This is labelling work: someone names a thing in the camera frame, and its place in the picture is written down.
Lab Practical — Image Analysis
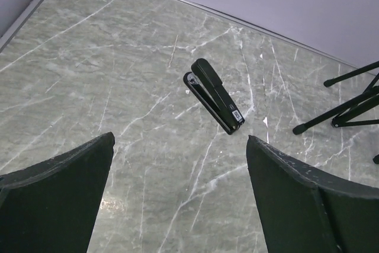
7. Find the black stapler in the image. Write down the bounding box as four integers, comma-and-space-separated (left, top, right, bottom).
183, 58, 245, 135

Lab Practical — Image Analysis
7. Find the black tripod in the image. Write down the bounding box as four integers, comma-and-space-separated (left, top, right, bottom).
292, 60, 379, 164

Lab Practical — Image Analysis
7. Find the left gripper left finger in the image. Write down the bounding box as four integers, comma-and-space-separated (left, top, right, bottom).
1, 132, 115, 252

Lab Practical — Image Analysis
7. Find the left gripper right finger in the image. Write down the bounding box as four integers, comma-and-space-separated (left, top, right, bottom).
246, 136, 378, 252

